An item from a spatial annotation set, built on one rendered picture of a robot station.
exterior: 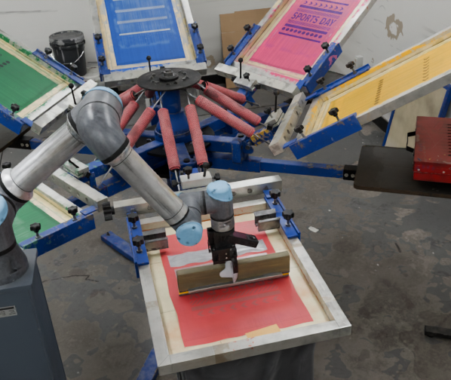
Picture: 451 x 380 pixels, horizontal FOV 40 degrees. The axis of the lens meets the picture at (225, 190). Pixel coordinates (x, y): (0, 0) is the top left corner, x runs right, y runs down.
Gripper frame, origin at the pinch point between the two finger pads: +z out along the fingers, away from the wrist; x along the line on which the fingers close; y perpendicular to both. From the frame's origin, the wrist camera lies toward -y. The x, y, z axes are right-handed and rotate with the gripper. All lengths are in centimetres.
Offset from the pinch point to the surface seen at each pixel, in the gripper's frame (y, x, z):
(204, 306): 12.1, 7.2, 4.3
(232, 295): 2.1, 4.5, 4.7
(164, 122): 7, -89, -19
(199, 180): 0, -54, -7
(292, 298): -16.3, 12.1, 5.3
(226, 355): 10.9, 32.6, 1.9
